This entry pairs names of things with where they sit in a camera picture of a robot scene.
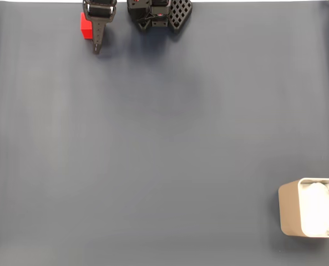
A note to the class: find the red cube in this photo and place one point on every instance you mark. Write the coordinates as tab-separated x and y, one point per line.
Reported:
85	25

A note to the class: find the beige open box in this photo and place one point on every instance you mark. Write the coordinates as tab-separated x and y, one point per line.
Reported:
289	210

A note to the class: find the blue-grey table mat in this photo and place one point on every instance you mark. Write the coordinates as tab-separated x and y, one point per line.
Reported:
153	152

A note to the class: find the white crumpled tissue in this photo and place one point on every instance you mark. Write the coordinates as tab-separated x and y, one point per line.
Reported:
316	207

